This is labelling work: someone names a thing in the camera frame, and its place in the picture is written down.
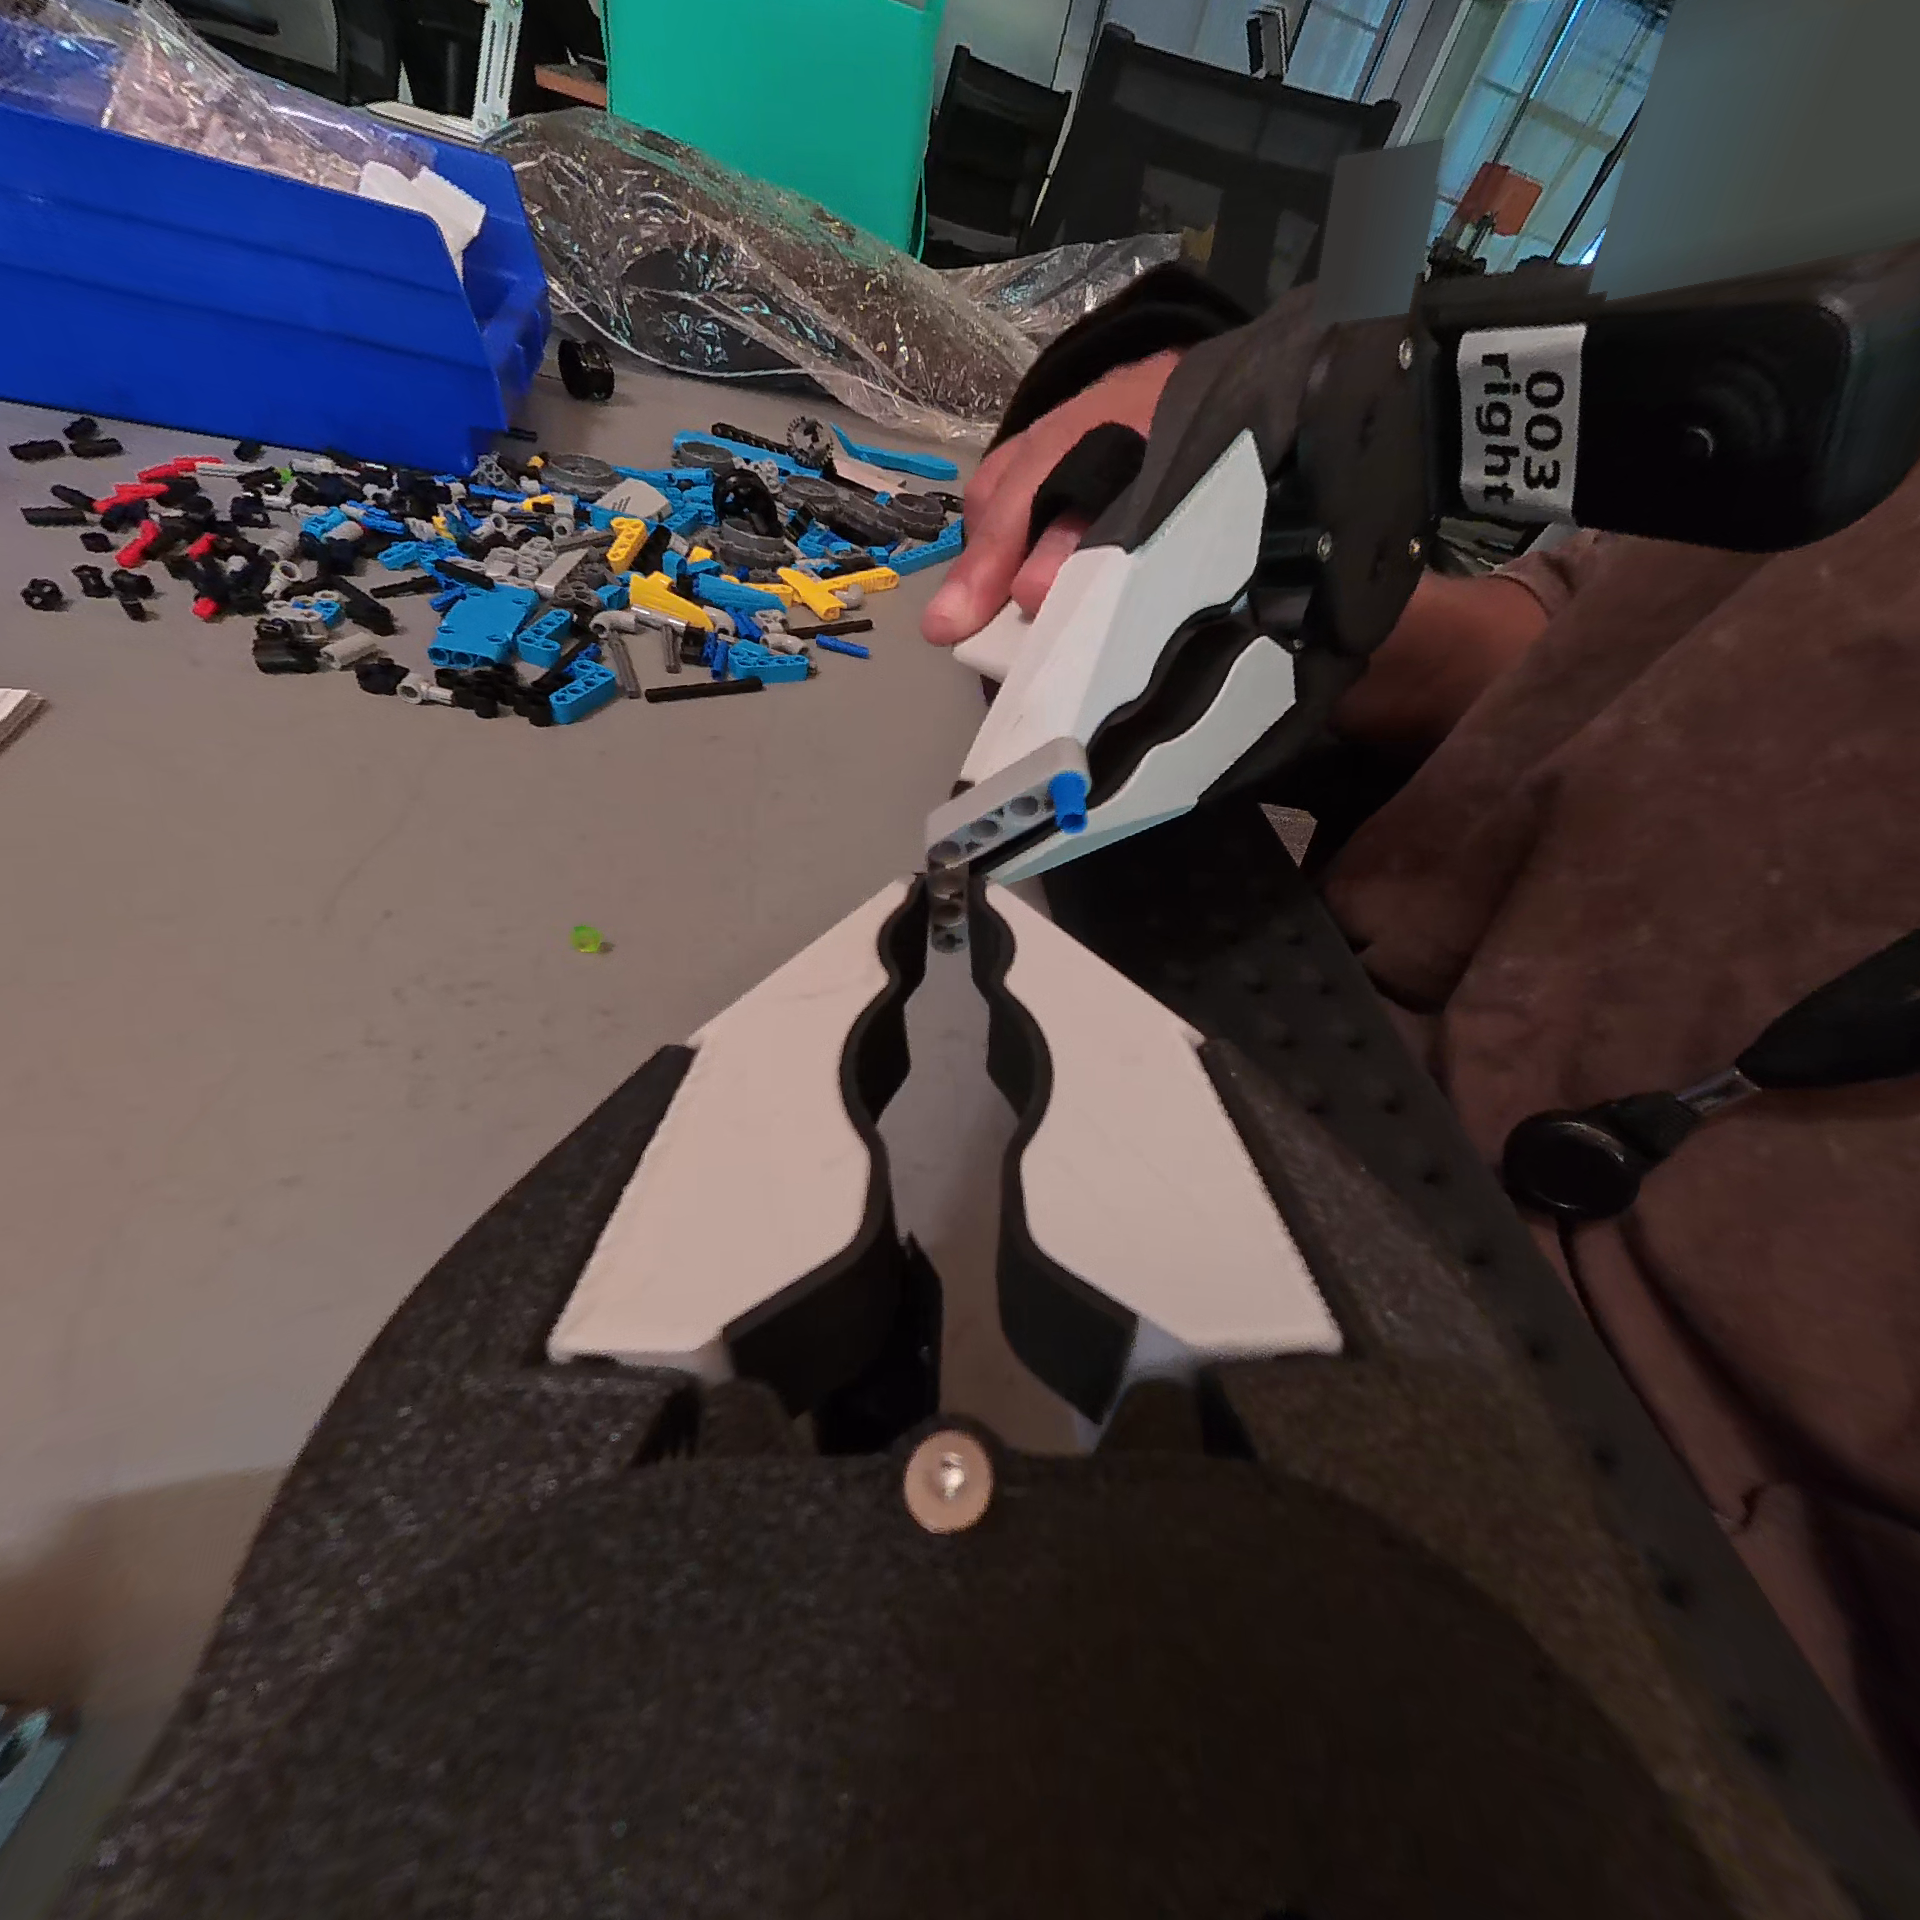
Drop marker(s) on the grey angled beam piece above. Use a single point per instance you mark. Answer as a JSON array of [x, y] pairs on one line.
[[991, 820]]

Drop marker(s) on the orange traffic cone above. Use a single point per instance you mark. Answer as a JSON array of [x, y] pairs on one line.
[[1499, 198]]

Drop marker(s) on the blue plastic bin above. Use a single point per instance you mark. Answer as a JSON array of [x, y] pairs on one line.
[[226, 301]]

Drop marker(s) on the clear plastic bag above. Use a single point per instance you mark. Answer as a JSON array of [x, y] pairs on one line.
[[751, 284]]

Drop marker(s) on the small black wheel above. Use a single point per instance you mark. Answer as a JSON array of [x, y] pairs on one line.
[[587, 370]]

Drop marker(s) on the black mesh chair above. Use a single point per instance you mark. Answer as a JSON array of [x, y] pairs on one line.
[[1201, 150]]

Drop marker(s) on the person's right hand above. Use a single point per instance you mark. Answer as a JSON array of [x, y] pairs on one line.
[[991, 511]]

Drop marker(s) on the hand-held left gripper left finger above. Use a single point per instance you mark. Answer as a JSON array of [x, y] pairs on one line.
[[721, 1186]]

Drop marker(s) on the small blue pin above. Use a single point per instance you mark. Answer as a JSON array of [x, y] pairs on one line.
[[1069, 798]]

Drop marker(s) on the teal plastic folder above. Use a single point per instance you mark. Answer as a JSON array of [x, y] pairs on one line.
[[765, 107]]

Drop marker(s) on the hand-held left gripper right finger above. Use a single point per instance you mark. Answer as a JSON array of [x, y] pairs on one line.
[[1171, 1186]]

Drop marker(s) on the clear bags in bin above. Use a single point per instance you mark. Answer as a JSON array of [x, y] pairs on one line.
[[226, 91]]

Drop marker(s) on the black perforated foam mat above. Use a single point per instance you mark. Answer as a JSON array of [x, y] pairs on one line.
[[1349, 1050]]

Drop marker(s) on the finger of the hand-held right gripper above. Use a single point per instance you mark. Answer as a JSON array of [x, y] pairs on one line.
[[1201, 751], [1171, 601]]

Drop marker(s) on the pile of small brick pieces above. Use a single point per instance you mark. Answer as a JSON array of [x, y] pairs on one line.
[[494, 622]]

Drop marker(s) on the open instruction booklet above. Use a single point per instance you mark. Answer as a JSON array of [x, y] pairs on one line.
[[14, 717]]

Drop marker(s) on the brown shirt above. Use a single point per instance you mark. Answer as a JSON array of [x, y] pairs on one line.
[[1682, 902]]

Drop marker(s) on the grey desk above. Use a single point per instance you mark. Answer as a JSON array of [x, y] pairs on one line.
[[301, 1050]]

